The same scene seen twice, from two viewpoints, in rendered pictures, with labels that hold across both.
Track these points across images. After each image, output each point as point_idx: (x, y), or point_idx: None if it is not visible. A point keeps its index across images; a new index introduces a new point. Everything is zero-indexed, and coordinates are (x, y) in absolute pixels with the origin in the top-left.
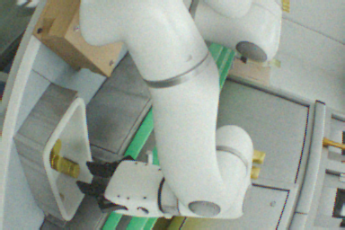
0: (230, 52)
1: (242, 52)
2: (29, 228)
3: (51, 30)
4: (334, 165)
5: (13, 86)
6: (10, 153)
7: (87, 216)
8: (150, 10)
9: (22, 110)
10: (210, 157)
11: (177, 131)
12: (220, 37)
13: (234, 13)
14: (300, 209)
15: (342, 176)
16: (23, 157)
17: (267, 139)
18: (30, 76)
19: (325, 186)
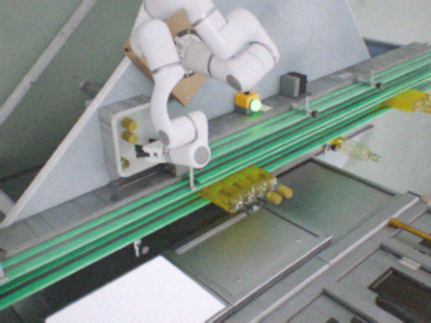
0: (322, 140)
1: (230, 85)
2: (88, 180)
3: (131, 51)
4: (395, 245)
5: (108, 81)
6: (91, 115)
7: (143, 186)
8: (146, 33)
9: (111, 96)
10: (163, 104)
11: (155, 92)
12: (220, 75)
13: (220, 54)
14: (322, 256)
15: (406, 260)
16: (102, 122)
17: (326, 204)
18: (120, 79)
19: (373, 258)
